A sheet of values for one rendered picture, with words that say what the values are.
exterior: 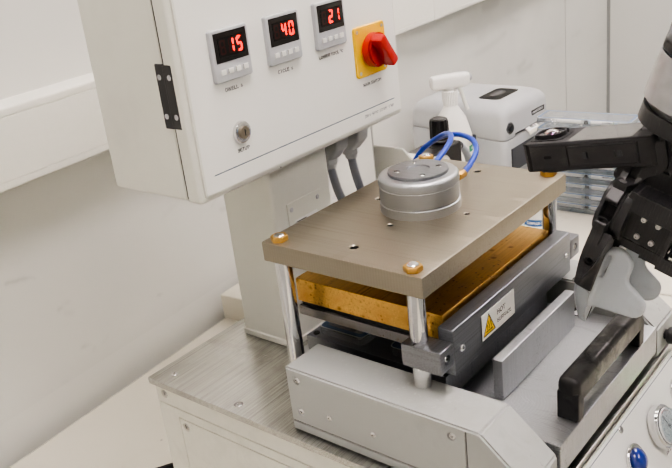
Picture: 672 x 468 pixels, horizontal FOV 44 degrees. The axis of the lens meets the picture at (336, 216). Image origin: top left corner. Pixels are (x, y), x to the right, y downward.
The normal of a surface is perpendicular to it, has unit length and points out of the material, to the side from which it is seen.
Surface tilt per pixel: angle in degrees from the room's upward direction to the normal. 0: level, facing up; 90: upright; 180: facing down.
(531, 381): 0
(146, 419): 0
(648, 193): 20
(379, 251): 0
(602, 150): 91
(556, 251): 90
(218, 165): 90
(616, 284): 93
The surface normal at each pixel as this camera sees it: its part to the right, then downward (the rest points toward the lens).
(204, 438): -0.62, 0.35
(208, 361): -0.11, -0.92
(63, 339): 0.83, 0.11
